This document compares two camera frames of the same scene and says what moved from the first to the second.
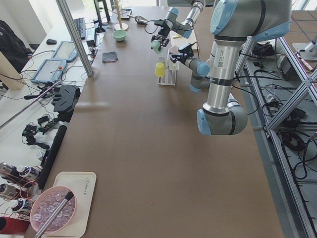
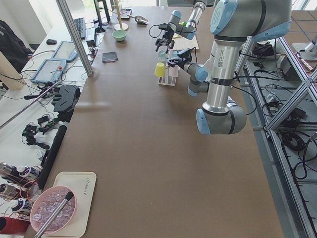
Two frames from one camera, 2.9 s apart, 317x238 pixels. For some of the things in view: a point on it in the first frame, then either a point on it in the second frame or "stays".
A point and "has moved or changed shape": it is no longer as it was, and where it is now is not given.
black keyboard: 80,24 stays
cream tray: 83,184 stays
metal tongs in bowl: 40,232 stays
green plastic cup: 155,44 has moved or changed shape
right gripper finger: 165,42 to 170,45
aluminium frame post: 75,36 stays
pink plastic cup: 174,50 to 173,71
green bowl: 119,35 stays
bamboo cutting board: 180,41 stays
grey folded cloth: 109,56 stays
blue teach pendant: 49,71 stays
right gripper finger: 154,37 to 158,43
